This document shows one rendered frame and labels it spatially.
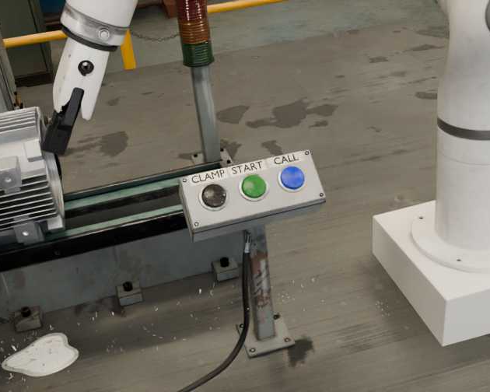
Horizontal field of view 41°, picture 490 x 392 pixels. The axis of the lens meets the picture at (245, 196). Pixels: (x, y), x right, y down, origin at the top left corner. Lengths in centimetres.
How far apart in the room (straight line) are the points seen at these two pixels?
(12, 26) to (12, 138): 329
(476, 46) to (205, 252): 54
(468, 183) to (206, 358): 44
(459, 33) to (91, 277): 65
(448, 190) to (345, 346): 26
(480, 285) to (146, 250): 50
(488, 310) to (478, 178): 18
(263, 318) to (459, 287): 27
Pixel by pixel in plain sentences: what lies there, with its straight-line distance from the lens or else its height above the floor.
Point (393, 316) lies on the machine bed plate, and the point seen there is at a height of 80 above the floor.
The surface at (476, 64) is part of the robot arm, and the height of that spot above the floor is 118.
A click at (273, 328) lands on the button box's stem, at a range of 95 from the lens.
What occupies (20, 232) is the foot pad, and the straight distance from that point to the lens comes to 98.
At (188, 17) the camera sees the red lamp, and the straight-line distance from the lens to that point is 126.
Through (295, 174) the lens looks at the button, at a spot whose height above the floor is 107.
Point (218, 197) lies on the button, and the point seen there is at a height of 107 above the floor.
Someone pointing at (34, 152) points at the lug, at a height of 108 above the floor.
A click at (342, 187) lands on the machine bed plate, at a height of 80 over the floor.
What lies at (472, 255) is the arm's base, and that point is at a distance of 97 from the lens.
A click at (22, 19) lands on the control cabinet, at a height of 45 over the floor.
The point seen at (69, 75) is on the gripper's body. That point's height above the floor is 119.
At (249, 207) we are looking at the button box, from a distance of 78.
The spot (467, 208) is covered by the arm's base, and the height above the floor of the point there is 96.
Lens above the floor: 147
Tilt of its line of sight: 32 degrees down
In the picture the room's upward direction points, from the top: 6 degrees counter-clockwise
